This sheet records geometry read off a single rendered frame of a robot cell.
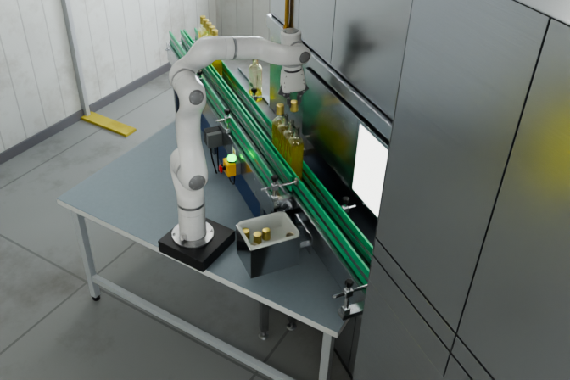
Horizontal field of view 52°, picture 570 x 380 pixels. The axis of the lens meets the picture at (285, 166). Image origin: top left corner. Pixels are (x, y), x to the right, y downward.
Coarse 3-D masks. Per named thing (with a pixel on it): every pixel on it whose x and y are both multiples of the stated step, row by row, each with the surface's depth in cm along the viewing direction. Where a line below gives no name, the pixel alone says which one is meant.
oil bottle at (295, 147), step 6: (300, 138) 254; (288, 144) 256; (294, 144) 252; (300, 144) 254; (288, 150) 258; (294, 150) 254; (300, 150) 255; (288, 156) 259; (294, 156) 256; (300, 156) 257; (288, 162) 261; (294, 162) 258; (300, 162) 259; (294, 168) 260; (300, 168) 261; (300, 174) 263
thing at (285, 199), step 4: (280, 196) 253; (284, 196) 254; (288, 196) 254; (292, 196) 254; (280, 200) 252; (284, 200) 253; (288, 200) 254; (292, 200) 254; (272, 204) 253; (276, 204) 252; (280, 204) 253; (284, 204) 253; (288, 204) 255; (292, 204) 256; (272, 208) 254; (276, 208) 253; (280, 208) 254; (284, 208) 254; (288, 208) 256; (292, 208) 257; (272, 212) 255
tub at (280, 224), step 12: (264, 216) 249; (276, 216) 251; (288, 216) 249; (240, 228) 242; (252, 228) 249; (276, 228) 254; (288, 228) 248; (252, 240) 247; (264, 240) 247; (276, 240) 237
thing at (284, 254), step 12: (300, 228) 254; (240, 240) 244; (288, 240) 239; (300, 240) 257; (240, 252) 249; (252, 252) 234; (264, 252) 237; (276, 252) 240; (288, 252) 243; (252, 264) 238; (264, 264) 241; (276, 264) 244; (288, 264) 247; (252, 276) 242
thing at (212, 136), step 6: (216, 126) 309; (204, 132) 305; (210, 132) 304; (216, 132) 304; (204, 138) 308; (210, 138) 303; (216, 138) 304; (210, 144) 305; (216, 144) 306; (222, 144) 308
